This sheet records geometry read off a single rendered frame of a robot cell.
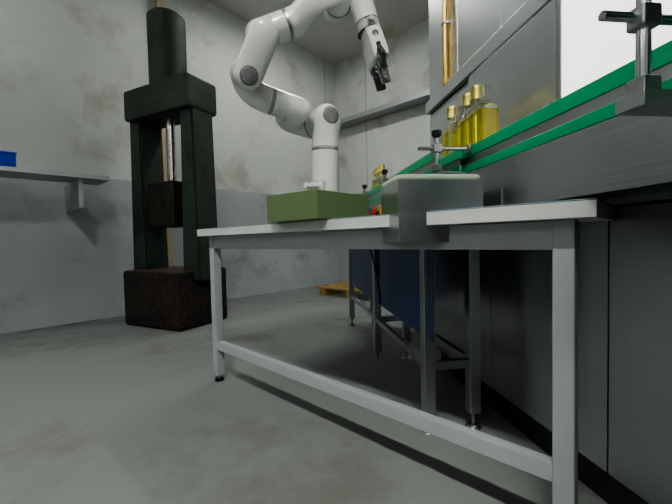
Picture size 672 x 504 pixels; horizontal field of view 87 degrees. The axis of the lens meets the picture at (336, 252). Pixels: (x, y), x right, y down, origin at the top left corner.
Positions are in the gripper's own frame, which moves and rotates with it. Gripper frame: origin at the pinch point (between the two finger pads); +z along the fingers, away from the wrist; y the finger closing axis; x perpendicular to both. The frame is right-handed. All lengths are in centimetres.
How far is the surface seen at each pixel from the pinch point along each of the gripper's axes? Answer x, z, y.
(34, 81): 206, -145, 216
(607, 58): -38, 21, -37
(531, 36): -42.9, 2.2, -12.2
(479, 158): -18.4, 32.4, -10.9
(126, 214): 185, -28, 256
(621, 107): -4, 35, -69
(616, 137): -14, 39, -57
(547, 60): -40.3, 12.0, -18.7
